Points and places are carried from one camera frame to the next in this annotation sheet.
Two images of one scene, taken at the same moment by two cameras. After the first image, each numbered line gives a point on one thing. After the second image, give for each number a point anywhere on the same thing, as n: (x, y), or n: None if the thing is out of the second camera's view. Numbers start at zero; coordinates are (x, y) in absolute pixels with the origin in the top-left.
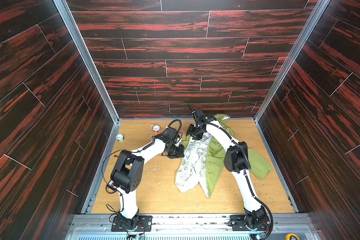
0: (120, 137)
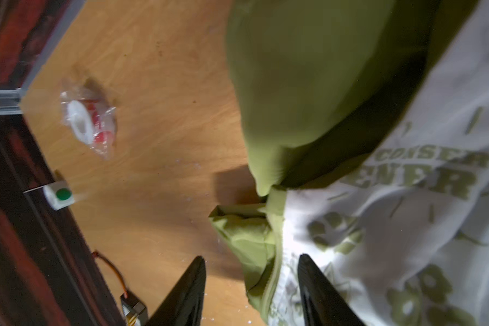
0: (59, 195)
